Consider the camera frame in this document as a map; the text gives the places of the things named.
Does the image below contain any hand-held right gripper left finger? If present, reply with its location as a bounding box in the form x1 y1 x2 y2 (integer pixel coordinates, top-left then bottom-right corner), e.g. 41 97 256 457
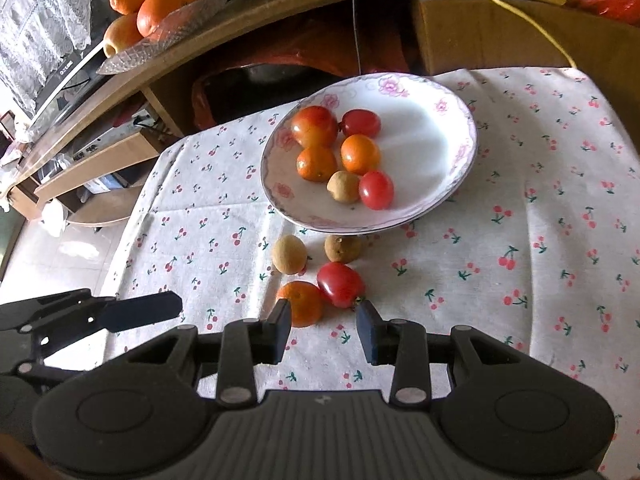
125 299 293 407

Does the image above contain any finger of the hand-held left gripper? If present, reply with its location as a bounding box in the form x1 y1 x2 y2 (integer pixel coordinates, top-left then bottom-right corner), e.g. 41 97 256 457
12 331 108 382
0 290 183 336

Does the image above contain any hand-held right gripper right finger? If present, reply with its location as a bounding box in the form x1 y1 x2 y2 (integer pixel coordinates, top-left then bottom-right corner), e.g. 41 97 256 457
355 300 531 407

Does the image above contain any mandarin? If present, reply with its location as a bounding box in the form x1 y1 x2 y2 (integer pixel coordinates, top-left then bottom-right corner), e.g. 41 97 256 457
340 134 382 176
276 281 325 328
296 146 338 183

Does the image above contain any small red tomato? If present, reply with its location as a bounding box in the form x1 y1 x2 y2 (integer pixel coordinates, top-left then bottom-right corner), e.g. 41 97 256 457
341 109 382 138
317 261 366 309
358 170 395 211

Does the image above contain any longan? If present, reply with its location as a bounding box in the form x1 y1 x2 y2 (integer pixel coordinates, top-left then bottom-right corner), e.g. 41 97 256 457
271 235 307 276
324 234 363 265
327 170 362 204

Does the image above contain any white floral bowl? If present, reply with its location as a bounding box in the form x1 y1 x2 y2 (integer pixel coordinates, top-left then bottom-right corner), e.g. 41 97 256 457
260 73 479 235

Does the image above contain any large red tomato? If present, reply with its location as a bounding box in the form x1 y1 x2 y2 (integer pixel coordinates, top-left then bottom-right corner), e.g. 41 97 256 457
291 105 340 148

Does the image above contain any blue white box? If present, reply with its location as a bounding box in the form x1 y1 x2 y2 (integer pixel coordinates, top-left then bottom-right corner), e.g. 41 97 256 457
82 172 132 195

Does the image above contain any cherry print tablecloth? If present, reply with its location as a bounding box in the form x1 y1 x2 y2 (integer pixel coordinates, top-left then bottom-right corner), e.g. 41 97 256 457
100 67 640 480

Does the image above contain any silver media player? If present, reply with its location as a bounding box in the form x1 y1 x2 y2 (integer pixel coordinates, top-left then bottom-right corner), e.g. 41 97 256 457
70 122 151 162

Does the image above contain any dark metal pot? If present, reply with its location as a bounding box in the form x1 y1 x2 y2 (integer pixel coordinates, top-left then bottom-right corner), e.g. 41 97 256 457
200 62 332 127

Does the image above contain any black television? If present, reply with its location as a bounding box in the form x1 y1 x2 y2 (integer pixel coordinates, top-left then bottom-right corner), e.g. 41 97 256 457
25 42 111 126

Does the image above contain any yellow apple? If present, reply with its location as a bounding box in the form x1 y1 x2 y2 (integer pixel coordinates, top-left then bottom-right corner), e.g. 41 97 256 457
102 12 146 58

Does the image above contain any wooden tv stand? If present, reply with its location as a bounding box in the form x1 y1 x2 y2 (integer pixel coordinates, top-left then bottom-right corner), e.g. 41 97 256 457
0 0 421 226

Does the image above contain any glass fruit plate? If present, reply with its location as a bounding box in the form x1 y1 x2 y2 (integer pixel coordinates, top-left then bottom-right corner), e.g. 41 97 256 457
96 0 236 76

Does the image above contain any white lace cloth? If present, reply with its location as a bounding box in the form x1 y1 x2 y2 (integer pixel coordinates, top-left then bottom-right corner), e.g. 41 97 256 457
0 0 93 111

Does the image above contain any cardboard box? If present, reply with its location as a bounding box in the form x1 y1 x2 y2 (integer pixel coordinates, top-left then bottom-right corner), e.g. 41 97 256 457
412 0 581 79

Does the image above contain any crumpled red plastic bag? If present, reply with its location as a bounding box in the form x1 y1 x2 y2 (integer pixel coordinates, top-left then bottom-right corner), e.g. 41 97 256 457
569 0 640 27

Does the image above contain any black hanging cable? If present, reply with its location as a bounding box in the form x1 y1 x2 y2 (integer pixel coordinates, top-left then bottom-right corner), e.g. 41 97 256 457
349 0 364 77

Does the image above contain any yellow cable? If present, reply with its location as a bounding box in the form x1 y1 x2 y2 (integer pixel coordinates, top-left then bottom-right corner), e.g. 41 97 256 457
445 0 577 69

